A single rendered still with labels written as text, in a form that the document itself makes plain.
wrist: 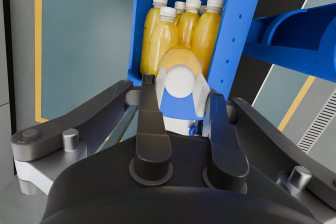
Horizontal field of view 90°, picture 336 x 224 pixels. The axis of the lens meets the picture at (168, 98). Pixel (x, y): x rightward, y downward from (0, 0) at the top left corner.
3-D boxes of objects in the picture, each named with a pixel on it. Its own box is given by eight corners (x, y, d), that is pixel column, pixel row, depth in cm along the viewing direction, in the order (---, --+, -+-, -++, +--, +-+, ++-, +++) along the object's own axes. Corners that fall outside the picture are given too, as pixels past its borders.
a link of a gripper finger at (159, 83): (159, 110, 16) (151, 109, 16) (164, 88, 23) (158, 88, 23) (163, 80, 15) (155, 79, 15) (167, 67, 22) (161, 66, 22)
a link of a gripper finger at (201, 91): (202, 87, 15) (210, 88, 15) (196, 72, 22) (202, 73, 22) (195, 116, 16) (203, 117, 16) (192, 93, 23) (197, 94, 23)
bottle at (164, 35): (165, 86, 52) (175, 21, 45) (173, 95, 46) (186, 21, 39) (142, 85, 50) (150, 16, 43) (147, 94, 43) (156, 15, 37)
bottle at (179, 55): (179, 80, 42) (179, 111, 25) (158, 60, 41) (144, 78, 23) (200, 60, 40) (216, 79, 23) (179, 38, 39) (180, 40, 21)
